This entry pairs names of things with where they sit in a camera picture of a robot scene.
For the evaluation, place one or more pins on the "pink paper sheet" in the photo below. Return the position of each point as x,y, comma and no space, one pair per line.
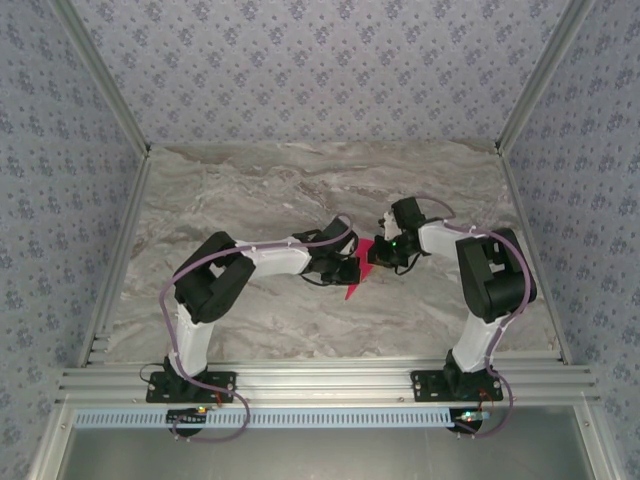
364,260

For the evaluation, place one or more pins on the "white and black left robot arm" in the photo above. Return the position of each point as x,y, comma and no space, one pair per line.
210,285

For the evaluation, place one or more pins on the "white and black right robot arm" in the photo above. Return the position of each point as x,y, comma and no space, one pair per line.
495,280

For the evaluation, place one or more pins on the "small black controller board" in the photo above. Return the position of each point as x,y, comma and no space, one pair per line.
185,417
470,416

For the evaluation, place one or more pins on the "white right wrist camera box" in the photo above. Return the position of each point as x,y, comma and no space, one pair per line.
389,225

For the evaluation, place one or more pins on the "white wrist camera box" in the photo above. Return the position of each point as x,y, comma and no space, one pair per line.
389,225
354,242

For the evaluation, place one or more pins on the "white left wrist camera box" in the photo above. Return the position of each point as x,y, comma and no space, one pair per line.
354,242

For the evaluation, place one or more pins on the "aluminium mounting rail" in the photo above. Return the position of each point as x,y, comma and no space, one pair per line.
320,382

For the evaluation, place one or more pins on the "aluminium table side rail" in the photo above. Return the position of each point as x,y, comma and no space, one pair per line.
122,240
530,240

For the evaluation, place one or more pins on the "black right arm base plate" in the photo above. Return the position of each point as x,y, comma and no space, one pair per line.
425,387

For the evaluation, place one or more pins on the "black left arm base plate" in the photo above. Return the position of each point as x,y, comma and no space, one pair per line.
222,387

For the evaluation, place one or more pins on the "aluminium frame post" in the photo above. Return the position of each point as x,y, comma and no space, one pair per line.
105,82
542,82

